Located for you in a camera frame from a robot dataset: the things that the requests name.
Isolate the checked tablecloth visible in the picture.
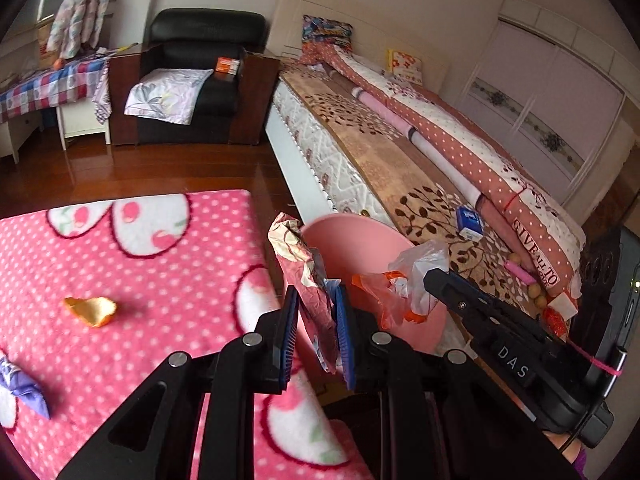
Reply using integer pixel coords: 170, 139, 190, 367
0, 55, 113, 123

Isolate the black armchair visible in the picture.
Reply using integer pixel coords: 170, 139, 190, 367
107, 8, 281, 147

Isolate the dotted quilt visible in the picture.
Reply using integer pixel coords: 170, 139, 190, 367
300, 40, 586, 296

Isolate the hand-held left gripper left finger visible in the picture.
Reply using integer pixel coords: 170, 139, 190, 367
57, 285, 301, 480

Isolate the blue box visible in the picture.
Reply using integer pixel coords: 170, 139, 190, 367
456, 206, 485, 241

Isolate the clear plastic bag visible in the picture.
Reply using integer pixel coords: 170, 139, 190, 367
352, 239, 451, 328

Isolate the hanging padded jacket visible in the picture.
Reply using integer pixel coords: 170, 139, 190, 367
52, 0, 113, 59

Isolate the pink marker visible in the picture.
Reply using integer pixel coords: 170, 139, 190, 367
505, 259, 535, 283

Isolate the floral cloth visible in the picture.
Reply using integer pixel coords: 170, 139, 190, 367
124, 67, 215, 126

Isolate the yellow pillow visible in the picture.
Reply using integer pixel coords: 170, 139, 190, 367
386, 49, 423, 83

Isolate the red patterned pouch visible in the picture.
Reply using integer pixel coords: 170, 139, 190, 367
541, 305, 571, 338

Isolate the white wardrobe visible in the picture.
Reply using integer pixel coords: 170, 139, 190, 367
460, 0, 640, 226

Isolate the white headboard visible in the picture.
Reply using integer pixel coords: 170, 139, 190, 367
272, 0, 451, 93

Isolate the small orange peel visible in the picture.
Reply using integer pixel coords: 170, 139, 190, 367
63, 296, 117, 328

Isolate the window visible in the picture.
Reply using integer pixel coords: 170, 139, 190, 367
0, 0, 123, 48

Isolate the pink plastic bin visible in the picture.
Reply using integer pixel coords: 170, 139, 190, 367
299, 212, 448, 356

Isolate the pink rolled mat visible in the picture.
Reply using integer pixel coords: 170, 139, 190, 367
350, 85, 481, 201

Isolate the white desk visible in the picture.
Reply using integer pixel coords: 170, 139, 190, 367
0, 105, 112, 163

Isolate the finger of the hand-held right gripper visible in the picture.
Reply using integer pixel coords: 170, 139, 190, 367
424, 269, 506, 341

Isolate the patterned wrapper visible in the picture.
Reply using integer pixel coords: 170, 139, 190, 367
267, 211, 346, 376

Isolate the purple wrapper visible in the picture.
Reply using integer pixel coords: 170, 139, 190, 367
0, 347, 51, 420

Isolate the colourful pillow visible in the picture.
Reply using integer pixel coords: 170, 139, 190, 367
301, 14, 353, 53

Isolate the person's right forearm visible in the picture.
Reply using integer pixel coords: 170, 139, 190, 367
547, 432, 587, 480

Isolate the pink string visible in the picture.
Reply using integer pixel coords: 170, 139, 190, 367
570, 341, 623, 377

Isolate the leaf pattern bed sheet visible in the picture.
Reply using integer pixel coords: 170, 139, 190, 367
280, 62, 551, 321

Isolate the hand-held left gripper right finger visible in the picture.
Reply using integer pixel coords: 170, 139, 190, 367
334, 285, 576, 480

